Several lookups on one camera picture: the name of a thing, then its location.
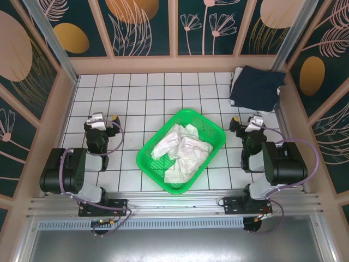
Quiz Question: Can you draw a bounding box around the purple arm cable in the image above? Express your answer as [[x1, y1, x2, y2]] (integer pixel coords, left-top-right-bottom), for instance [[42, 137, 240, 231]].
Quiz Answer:
[[245, 122, 320, 236], [59, 121, 134, 237]]

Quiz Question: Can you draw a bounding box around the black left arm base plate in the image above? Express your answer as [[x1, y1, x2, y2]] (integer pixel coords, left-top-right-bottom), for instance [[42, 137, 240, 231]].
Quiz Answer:
[[78, 198, 129, 218]]

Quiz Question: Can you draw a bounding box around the folded navy t-shirt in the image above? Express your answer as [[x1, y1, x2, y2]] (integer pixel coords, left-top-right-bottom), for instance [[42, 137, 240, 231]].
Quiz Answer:
[[228, 64, 287, 112]]

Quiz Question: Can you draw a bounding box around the green plastic basket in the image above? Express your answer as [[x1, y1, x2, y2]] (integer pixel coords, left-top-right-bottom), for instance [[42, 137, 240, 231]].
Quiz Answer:
[[136, 108, 227, 195]]

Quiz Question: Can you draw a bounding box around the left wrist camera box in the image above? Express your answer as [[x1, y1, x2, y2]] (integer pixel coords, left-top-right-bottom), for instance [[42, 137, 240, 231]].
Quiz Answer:
[[86, 112, 107, 131]]

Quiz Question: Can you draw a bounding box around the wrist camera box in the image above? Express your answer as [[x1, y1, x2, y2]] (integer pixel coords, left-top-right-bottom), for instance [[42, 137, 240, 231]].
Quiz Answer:
[[86, 112, 107, 131], [246, 115, 265, 132]]

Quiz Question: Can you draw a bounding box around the grey metal panel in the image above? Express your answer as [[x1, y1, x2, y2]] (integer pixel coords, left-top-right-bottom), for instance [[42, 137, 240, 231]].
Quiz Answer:
[[27, 228, 330, 262]]

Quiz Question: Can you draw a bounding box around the white t-shirt with robot print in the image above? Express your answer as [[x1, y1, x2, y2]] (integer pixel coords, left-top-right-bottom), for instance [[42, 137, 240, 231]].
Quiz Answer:
[[151, 123, 215, 185]]

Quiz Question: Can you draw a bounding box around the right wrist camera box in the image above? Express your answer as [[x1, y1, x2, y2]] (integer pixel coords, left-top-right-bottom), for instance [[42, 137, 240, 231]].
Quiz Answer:
[[246, 115, 265, 132]]

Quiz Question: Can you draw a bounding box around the aluminium mounting rail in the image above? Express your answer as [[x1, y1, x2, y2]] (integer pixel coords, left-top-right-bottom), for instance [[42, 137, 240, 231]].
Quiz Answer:
[[26, 190, 326, 219]]

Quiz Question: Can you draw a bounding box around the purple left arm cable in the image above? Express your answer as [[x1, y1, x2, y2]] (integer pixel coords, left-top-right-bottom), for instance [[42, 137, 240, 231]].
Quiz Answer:
[[59, 121, 134, 237]]

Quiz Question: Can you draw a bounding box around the grey slotted cable duct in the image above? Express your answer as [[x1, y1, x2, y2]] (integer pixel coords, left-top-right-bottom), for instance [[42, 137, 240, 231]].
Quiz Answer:
[[38, 219, 245, 230]]

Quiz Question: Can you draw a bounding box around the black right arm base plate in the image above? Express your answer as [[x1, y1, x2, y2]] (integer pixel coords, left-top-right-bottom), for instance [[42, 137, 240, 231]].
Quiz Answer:
[[222, 196, 273, 216]]

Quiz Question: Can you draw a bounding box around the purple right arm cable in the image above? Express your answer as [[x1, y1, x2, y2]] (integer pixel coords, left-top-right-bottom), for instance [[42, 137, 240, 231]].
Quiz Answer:
[[245, 122, 320, 236]]

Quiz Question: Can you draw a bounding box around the aluminium frame post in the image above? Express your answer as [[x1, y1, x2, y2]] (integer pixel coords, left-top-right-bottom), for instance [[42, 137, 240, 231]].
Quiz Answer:
[[23, 0, 80, 83], [272, 0, 320, 72]]

